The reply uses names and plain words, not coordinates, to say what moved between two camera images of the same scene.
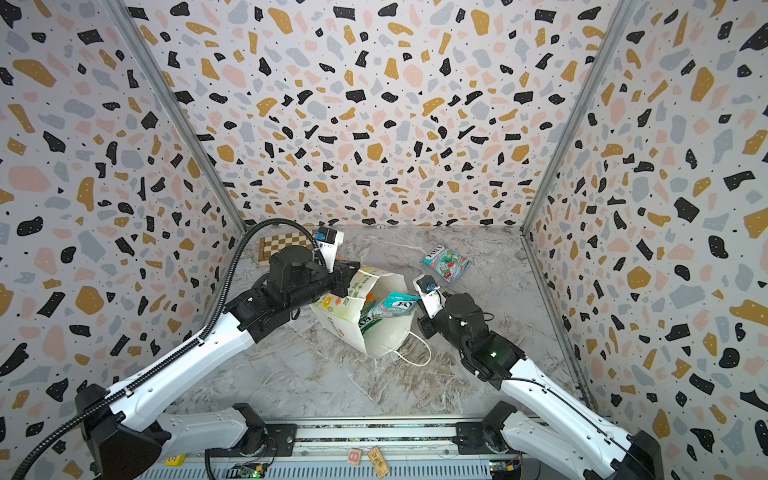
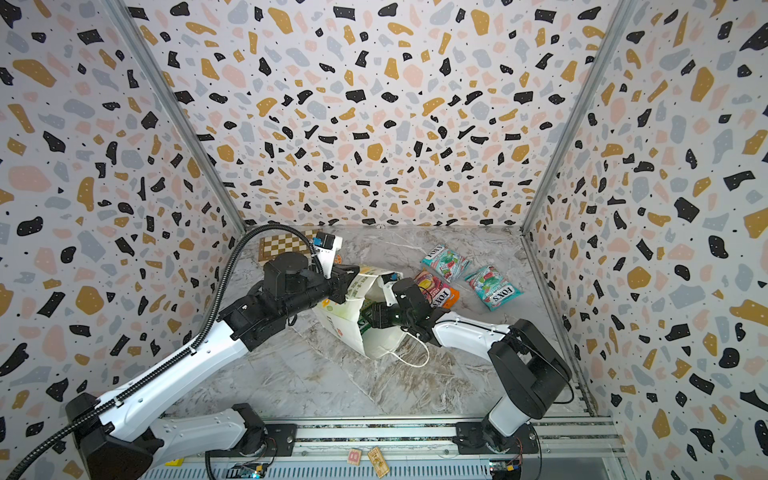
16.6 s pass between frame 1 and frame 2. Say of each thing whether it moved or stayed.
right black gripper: moved
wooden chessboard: stayed
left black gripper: stayed
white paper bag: stayed
